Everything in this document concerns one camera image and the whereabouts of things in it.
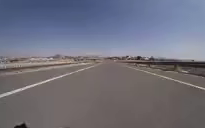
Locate grey asphalt road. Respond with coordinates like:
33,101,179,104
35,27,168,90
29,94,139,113
0,60,205,128

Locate distant buildings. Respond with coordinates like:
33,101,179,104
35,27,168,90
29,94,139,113
106,54,156,61

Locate grey guardrail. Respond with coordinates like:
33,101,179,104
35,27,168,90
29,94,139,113
0,59,103,73
118,59,205,73

